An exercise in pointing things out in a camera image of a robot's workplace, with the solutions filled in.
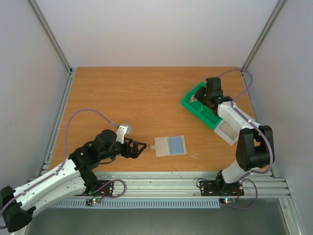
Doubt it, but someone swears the left small circuit board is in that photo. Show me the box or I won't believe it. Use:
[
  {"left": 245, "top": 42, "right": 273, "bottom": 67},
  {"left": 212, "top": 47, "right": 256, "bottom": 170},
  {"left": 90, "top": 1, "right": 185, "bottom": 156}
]
[{"left": 85, "top": 198, "right": 102, "bottom": 207}]

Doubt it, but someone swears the small circuit board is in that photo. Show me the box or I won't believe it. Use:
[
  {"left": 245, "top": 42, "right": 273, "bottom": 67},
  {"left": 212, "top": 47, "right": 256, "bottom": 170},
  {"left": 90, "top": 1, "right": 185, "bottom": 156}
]
[
  {"left": 85, "top": 198, "right": 102, "bottom": 207},
  {"left": 220, "top": 197, "right": 239, "bottom": 205}
]

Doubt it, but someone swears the left aluminium frame post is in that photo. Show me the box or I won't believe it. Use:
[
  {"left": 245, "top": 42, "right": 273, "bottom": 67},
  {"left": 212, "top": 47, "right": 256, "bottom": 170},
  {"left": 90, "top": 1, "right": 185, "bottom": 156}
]
[{"left": 27, "top": 0, "right": 74, "bottom": 75}]

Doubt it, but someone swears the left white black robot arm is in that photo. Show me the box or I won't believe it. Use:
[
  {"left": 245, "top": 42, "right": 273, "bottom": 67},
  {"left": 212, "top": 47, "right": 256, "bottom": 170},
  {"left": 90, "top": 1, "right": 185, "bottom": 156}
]
[{"left": 0, "top": 130, "right": 147, "bottom": 233}]

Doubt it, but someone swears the beige card holder wallet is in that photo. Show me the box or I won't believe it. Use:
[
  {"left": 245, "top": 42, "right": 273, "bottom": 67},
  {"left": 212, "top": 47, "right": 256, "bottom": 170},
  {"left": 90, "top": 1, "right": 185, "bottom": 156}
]
[{"left": 150, "top": 136, "right": 187, "bottom": 157}]

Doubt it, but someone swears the dark red striped card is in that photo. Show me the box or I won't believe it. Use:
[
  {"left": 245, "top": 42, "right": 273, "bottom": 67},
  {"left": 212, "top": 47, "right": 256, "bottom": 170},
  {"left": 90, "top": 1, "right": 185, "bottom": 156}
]
[{"left": 189, "top": 94, "right": 201, "bottom": 103}]

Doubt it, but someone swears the green plastic sorting tray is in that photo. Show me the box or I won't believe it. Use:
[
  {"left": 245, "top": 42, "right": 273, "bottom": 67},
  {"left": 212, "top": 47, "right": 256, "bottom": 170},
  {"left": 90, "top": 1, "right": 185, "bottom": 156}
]
[{"left": 180, "top": 82, "right": 223, "bottom": 130}]

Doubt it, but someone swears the aluminium frame post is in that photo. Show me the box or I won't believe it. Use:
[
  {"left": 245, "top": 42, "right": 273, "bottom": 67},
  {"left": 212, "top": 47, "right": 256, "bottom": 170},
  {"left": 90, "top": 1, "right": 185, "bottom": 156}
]
[
  {"left": 27, "top": 0, "right": 74, "bottom": 75},
  {"left": 240, "top": 0, "right": 287, "bottom": 74}
]

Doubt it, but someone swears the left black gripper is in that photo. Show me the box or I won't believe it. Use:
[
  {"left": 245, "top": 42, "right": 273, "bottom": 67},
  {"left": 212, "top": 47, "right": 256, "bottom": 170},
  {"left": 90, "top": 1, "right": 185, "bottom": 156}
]
[{"left": 100, "top": 137, "right": 147, "bottom": 161}]

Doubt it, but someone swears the right aluminium frame post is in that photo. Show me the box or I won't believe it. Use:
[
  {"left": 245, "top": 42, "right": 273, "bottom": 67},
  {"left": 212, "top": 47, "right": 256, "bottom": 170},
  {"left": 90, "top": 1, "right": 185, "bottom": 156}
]
[{"left": 240, "top": 0, "right": 287, "bottom": 74}]

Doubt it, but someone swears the grey slotted cable duct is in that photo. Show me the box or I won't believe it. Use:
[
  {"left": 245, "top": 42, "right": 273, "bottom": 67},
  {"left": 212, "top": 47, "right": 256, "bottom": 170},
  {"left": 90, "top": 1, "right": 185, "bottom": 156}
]
[{"left": 52, "top": 198, "right": 220, "bottom": 210}]

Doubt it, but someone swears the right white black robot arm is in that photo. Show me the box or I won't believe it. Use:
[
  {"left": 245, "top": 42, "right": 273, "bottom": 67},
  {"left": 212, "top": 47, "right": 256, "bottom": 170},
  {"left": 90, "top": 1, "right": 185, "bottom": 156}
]
[{"left": 194, "top": 77, "right": 274, "bottom": 195}]

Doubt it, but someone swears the aluminium rail frame front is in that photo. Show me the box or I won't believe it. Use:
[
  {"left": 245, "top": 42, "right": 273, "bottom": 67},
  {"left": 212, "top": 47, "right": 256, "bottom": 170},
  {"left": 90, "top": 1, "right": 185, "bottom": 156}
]
[{"left": 26, "top": 171, "right": 291, "bottom": 199}]

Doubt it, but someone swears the right small circuit board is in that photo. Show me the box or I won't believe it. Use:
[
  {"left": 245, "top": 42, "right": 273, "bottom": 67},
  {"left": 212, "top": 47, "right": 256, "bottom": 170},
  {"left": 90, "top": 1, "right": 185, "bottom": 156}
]
[{"left": 220, "top": 197, "right": 239, "bottom": 205}]

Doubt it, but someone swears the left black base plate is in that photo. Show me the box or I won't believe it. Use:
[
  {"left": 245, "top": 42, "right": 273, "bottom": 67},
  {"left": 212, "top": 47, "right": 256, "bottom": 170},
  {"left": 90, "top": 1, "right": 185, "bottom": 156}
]
[{"left": 82, "top": 180, "right": 114, "bottom": 196}]

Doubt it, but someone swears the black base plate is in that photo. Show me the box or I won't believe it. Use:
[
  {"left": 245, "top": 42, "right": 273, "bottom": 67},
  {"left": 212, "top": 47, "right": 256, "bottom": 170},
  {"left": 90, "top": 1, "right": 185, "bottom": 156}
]
[
  {"left": 82, "top": 180, "right": 114, "bottom": 196},
  {"left": 199, "top": 180, "right": 245, "bottom": 197}
]

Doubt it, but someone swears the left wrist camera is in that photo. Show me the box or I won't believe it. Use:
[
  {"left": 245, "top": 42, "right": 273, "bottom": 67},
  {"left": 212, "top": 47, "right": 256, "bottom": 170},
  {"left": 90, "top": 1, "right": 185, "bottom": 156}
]
[{"left": 116, "top": 123, "right": 132, "bottom": 144}]

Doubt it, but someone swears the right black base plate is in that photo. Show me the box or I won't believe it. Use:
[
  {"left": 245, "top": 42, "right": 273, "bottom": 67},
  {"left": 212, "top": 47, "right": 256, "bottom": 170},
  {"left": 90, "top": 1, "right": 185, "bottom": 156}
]
[{"left": 199, "top": 180, "right": 245, "bottom": 197}]

